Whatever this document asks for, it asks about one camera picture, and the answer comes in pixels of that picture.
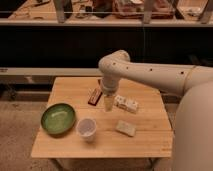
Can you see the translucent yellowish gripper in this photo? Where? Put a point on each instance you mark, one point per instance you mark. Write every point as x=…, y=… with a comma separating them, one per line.
x=108, y=102

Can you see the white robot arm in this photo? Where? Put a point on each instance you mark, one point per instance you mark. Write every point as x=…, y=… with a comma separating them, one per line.
x=192, y=148

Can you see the brown snack bar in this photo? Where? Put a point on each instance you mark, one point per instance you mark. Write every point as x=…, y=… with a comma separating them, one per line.
x=95, y=97

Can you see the white sponge block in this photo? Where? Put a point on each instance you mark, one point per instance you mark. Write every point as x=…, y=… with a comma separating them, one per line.
x=126, y=128

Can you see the clear plastic cup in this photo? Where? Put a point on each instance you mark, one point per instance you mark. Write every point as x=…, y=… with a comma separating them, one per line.
x=86, y=128

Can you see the wooden table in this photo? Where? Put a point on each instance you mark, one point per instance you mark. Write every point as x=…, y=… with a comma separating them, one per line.
x=153, y=137

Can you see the green ceramic bowl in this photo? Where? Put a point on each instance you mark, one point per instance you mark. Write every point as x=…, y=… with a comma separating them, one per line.
x=58, y=119

